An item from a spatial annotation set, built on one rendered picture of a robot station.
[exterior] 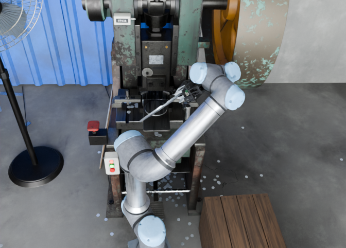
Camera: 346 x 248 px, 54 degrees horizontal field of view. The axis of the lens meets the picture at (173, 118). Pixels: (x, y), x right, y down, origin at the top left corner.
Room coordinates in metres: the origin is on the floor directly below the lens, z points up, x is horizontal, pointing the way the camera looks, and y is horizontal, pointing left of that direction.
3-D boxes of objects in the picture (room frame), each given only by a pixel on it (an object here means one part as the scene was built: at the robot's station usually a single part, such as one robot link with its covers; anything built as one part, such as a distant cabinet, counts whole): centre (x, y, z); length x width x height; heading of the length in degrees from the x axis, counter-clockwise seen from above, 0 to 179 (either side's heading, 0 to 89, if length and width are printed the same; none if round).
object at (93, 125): (1.27, 0.41, 0.72); 0.07 x 0.06 x 0.08; 6
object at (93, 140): (1.27, 0.40, 0.62); 0.10 x 0.06 x 0.20; 96
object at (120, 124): (1.53, 0.11, 0.68); 0.45 x 0.30 x 0.06; 96
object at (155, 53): (1.49, 0.10, 1.04); 0.17 x 0.15 x 0.30; 6
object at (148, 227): (0.75, 0.07, 0.62); 0.13 x 0.12 x 0.14; 33
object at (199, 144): (1.69, -0.14, 0.45); 0.92 x 0.12 x 0.90; 6
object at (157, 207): (1.39, 0.10, 0.14); 0.59 x 0.10 x 0.05; 6
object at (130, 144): (0.86, 0.14, 0.82); 0.15 x 0.12 x 0.55; 33
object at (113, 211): (1.64, 0.39, 0.45); 0.92 x 0.12 x 0.90; 6
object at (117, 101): (1.51, 0.28, 0.76); 0.17 x 0.06 x 0.10; 96
